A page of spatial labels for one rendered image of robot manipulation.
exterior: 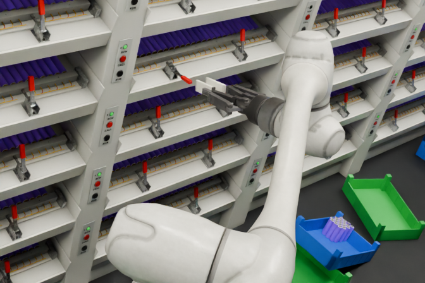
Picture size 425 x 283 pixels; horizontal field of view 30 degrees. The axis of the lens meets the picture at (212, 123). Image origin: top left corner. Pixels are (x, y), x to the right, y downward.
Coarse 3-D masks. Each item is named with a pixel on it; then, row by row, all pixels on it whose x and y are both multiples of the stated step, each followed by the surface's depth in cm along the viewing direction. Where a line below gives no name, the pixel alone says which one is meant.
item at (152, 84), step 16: (256, 16) 248; (272, 32) 242; (224, 48) 232; (256, 48) 238; (272, 48) 241; (160, 64) 215; (192, 64) 221; (208, 64) 224; (224, 64) 227; (240, 64) 230; (256, 64) 237; (144, 80) 209; (160, 80) 211; (176, 80) 214; (192, 80) 219; (128, 96) 204; (144, 96) 209
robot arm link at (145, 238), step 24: (120, 216) 136; (144, 216) 134; (168, 216) 134; (192, 216) 136; (120, 240) 133; (144, 240) 132; (168, 240) 131; (192, 240) 132; (216, 240) 132; (120, 264) 135; (144, 264) 132; (168, 264) 131; (192, 264) 130
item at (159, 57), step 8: (248, 32) 237; (256, 32) 239; (264, 32) 242; (208, 40) 227; (216, 40) 228; (224, 40) 230; (184, 48) 220; (192, 48) 222; (200, 48) 224; (208, 48) 227; (144, 56) 211; (152, 56) 213; (160, 56) 214; (168, 56) 216; (176, 56) 219; (136, 64) 208; (144, 64) 211
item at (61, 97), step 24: (0, 72) 188; (24, 72) 190; (48, 72) 194; (72, 72) 196; (0, 96) 184; (24, 96) 188; (48, 96) 191; (72, 96) 195; (96, 96) 197; (0, 120) 181; (24, 120) 183; (48, 120) 189
